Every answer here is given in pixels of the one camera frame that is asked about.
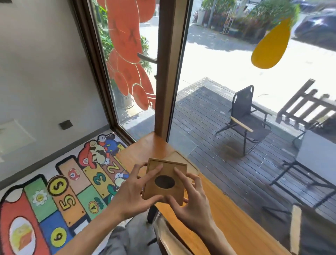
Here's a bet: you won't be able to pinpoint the person's right hand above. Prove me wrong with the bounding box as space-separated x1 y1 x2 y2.
164 167 216 236

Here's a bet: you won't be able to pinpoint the person's left hand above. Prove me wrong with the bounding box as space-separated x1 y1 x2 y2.
110 162 164 222

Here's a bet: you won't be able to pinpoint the square wooden tray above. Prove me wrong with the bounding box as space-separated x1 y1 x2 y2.
164 151 200 177

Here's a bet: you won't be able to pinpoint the wooden tissue box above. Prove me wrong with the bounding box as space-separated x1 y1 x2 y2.
141 157 188 206

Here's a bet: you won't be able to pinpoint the person's grey trousers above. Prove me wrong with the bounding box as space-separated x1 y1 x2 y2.
98 210 165 255

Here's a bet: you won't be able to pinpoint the wooden counter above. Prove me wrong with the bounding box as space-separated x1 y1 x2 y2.
115 131 292 255

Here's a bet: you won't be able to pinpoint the tan cushioned chair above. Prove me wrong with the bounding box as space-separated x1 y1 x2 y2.
147 213 196 255

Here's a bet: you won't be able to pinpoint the grey outdoor door mat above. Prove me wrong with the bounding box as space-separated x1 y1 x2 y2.
168 123 199 158

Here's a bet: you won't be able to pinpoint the colourful cartoon floor mat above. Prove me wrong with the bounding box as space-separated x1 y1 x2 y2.
0 132 131 255

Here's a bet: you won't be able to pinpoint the outdoor grey planter pot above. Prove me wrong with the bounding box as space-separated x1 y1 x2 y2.
113 87 135 110

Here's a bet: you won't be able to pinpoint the black folding table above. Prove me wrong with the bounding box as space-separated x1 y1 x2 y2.
262 129 336 224

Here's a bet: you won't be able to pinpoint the wooden picket fence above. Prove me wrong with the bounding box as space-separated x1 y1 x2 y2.
275 78 336 130

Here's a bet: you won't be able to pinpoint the red window sticker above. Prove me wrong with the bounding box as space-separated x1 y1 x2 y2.
96 0 157 111

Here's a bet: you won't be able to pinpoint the yellow drop window sticker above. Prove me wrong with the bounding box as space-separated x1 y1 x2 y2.
251 17 293 70

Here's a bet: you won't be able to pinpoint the small bush in white pot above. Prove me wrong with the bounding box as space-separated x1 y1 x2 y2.
197 0 237 27

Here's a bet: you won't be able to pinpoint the large bush in white pot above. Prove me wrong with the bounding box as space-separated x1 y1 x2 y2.
236 0 301 40

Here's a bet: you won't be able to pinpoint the dark parked car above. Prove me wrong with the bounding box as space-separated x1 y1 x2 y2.
294 10 336 49

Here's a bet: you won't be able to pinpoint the black wall socket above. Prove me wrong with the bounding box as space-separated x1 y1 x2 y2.
58 119 74 131

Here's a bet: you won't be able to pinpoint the dark brown door frame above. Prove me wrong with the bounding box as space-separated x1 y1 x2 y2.
69 0 134 145

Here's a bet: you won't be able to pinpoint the wooden window post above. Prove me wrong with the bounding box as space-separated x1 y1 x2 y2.
154 0 194 142

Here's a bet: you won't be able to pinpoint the dark door handle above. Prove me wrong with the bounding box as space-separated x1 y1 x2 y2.
137 52 158 64

